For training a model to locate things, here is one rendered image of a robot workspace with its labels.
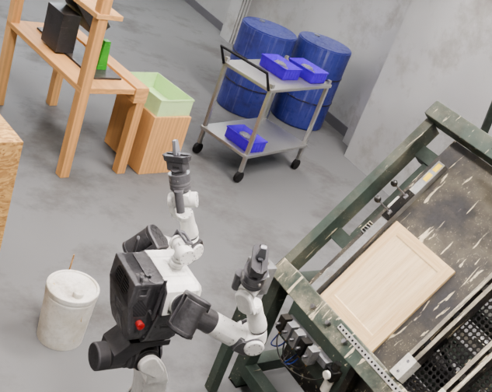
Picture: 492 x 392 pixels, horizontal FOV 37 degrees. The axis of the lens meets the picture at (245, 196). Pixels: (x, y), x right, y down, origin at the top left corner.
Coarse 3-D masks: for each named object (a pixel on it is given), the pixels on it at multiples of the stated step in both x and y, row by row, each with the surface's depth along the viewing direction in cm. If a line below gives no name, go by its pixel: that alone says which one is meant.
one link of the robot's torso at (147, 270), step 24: (120, 264) 269; (144, 264) 271; (168, 264) 276; (120, 288) 283; (144, 288) 261; (168, 288) 265; (192, 288) 270; (120, 312) 273; (144, 312) 268; (168, 312) 271; (144, 336) 276; (168, 336) 282
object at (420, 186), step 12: (432, 168) 386; (444, 168) 384; (420, 180) 386; (432, 180) 385; (420, 192) 385; (408, 204) 385; (396, 216) 386; (372, 228) 386; (384, 228) 386; (360, 240) 386; (372, 240) 386; (348, 252) 386; (360, 252) 386; (336, 264) 386; (348, 264) 387; (324, 276) 387; (336, 276) 387; (324, 288) 388
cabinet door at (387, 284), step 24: (384, 240) 382; (408, 240) 375; (360, 264) 382; (384, 264) 375; (408, 264) 369; (432, 264) 362; (336, 288) 382; (360, 288) 376; (384, 288) 369; (408, 288) 362; (432, 288) 356; (336, 312) 375; (360, 312) 369; (384, 312) 363; (408, 312) 356; (360, 336) 362; (384, 336) 356
